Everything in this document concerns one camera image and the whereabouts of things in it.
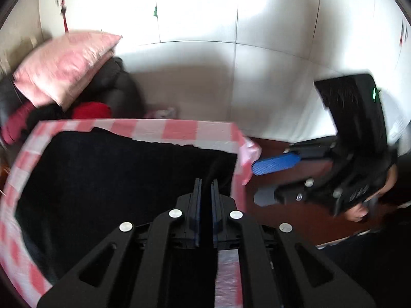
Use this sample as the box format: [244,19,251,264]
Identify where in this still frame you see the dark cloth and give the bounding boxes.
[27,104,74,129]

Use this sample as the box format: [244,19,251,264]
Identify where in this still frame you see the pink checkered bedsheet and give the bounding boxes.
[0,119,262,307]

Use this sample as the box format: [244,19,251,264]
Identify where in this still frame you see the black pants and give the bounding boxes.
[16,128,238,283]

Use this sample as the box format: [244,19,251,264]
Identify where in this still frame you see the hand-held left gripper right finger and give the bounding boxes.
[210,180,376,308]

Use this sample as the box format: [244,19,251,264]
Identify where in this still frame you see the black leather sofa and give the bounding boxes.
[0,57,143,129]

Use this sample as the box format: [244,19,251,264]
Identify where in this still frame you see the red cloth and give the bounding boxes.
[71,102,112,120]

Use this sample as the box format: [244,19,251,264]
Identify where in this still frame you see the person's right hand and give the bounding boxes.
[347,167,400,223]

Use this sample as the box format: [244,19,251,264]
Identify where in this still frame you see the pink patterned cloth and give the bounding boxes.
[143,107,177,120]

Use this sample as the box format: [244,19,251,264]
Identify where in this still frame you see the white wardrobe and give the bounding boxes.
[39,0,411,142]

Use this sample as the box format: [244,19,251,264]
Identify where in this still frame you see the pink pillow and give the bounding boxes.
[13,33,123,108]

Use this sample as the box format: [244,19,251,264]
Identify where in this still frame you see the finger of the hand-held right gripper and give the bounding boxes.
[251,143,338,176]
[274,178,334,206]

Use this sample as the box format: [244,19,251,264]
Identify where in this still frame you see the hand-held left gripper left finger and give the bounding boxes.
[37,177,203,308]

